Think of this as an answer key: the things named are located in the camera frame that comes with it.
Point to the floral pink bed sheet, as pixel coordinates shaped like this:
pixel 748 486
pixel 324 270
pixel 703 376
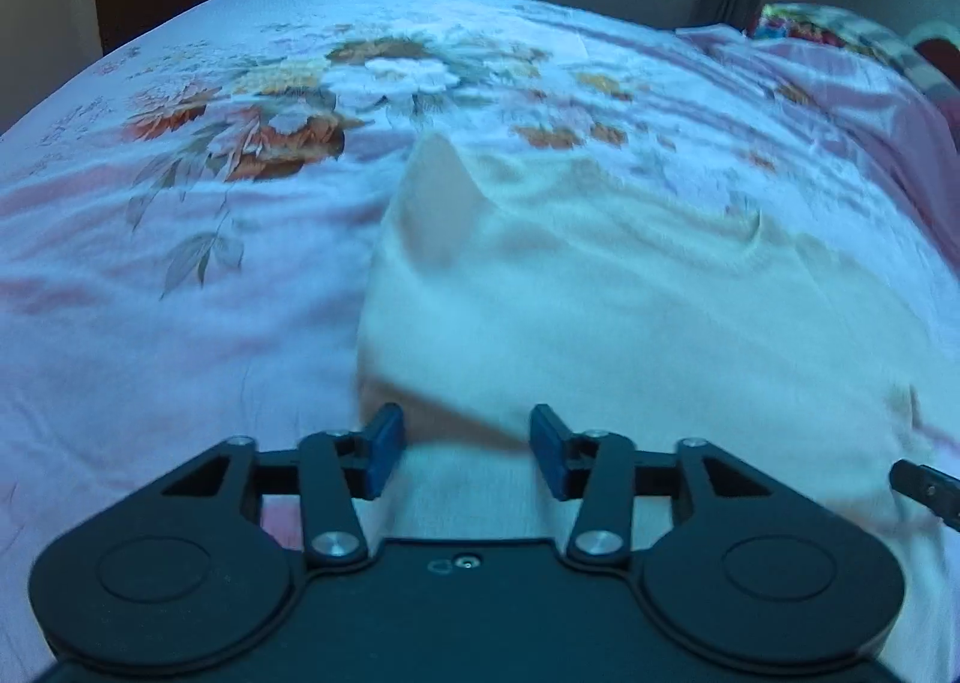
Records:
pixel 187 323

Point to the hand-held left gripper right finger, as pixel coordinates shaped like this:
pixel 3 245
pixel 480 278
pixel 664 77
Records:
pixel 550 454

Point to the colourful patterned blanket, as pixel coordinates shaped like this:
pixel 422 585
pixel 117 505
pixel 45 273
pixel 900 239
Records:
pixel 832 30

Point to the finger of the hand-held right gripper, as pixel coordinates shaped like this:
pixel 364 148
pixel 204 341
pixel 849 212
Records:
pixel 928 485

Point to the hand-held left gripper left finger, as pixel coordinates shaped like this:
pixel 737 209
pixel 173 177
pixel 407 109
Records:
pixel 385 450

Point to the dark red pillow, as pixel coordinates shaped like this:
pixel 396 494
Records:
pixel 941 56

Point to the cream knit small garment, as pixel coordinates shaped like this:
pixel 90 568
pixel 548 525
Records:
pixel 600 293

